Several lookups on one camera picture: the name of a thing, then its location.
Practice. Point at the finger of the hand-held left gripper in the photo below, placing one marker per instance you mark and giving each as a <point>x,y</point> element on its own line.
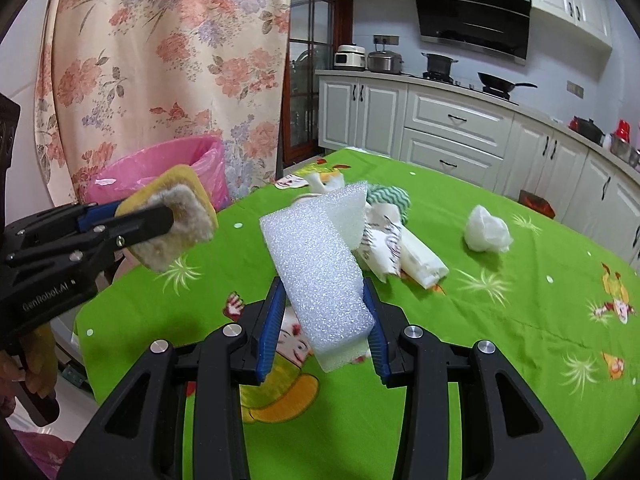
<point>100,212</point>
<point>145,225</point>

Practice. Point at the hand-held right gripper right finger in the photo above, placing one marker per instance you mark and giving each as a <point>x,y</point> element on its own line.
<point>377,340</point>

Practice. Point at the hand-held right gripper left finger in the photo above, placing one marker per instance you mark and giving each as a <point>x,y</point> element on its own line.
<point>270,330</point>

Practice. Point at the yellow sponge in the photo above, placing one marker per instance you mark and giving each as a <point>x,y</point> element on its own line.
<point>192,220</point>

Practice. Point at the trash bin with pink bag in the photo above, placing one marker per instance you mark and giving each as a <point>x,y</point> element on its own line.
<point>165,165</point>

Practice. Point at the large white foam block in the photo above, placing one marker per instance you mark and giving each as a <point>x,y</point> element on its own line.
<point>315,270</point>

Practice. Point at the green striped cloth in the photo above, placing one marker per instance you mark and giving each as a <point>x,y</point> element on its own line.
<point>392,199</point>

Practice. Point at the white tissue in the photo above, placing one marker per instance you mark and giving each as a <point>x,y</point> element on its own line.
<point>487,230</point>

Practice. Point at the person's left hand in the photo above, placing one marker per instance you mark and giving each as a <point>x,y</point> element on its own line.
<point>42,360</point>

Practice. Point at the white printed paper wrapper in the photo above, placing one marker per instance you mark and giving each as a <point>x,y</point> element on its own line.
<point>382,245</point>
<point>422,260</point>

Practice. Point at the green printed tablecloth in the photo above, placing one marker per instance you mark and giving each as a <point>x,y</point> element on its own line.
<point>500,335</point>

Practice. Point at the floral curtain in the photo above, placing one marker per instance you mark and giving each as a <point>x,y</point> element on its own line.
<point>165,60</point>

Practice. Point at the pink printed cloth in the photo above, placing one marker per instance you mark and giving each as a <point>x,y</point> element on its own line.
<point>40,455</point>

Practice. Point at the small bin with red bag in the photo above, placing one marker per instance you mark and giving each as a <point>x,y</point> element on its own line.
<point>537,205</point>

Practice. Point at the white base cabinets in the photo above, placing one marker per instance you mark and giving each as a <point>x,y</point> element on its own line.
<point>450,130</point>

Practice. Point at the brown glass door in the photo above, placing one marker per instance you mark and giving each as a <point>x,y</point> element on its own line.
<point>305,60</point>

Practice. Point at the white multi cooker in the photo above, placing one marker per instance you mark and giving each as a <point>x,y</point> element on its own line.
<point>348,57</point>

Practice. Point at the gas stove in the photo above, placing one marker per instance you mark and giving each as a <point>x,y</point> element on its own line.
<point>470,86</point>

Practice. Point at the silver rice cooker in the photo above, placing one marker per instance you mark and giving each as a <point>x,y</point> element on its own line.
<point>385,61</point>

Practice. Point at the black cooking pot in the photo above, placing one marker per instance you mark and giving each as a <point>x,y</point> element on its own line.
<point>439,65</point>

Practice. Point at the black frying pan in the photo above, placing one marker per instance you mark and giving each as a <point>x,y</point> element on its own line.
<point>495,81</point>

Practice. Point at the red and black clay pot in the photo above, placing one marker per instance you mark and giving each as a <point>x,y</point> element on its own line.
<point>587,131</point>

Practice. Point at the steel bowl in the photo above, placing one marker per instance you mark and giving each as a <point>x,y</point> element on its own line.
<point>622,150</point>

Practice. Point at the red thermos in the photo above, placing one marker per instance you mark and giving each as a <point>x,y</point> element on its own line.
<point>623,130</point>

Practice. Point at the black range hood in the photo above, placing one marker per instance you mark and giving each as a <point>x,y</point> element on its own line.
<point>475,15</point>

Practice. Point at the black wall outlet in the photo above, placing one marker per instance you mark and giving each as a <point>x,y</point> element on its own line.
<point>386,39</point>

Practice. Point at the wall switch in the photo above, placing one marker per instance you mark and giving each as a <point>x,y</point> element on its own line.
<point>575,89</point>

